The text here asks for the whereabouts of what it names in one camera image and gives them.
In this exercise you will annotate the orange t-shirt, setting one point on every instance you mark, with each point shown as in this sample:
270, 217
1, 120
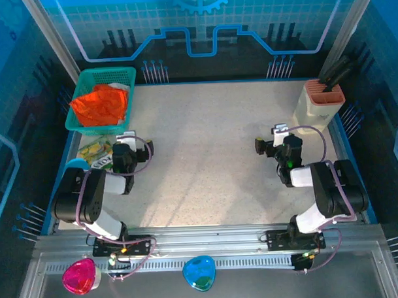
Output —
99, 105

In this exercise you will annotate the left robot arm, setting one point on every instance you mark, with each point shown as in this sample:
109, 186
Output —
79, 199

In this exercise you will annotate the yellow green snack packet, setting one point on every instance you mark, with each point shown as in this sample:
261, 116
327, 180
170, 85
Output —
94, 151

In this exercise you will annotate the cream knife block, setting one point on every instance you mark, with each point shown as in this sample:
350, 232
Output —
312, 114

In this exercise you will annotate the blue plastic cup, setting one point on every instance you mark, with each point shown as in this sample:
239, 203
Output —
77, 163

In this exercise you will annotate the teal plastic basket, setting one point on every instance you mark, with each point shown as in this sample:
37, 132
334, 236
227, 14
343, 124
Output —
85, 77

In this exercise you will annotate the small left connector board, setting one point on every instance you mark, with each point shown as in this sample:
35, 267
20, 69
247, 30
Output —
119, 260

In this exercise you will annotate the black right connector box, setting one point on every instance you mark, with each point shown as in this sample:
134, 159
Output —
301, 262

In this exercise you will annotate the pink dome button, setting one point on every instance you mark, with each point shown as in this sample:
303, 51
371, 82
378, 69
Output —
77, 277

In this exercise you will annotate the blue dome button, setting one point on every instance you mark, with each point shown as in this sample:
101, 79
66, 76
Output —
198, 273

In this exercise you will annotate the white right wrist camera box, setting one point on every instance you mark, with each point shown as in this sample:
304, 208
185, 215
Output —
279, 133

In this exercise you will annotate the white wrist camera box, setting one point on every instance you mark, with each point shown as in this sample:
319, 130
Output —
279, 133
126, 137

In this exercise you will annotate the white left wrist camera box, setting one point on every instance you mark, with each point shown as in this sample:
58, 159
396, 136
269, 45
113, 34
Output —
126, 137

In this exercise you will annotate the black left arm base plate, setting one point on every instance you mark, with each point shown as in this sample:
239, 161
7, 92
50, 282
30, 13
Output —
140, 244

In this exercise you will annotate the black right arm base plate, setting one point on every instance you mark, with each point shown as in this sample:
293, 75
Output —
277, 239

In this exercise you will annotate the aluminium front rail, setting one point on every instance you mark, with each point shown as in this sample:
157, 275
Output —
205, 237

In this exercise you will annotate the aluminium frame post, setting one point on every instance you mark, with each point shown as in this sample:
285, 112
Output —
348, 29
51, 39

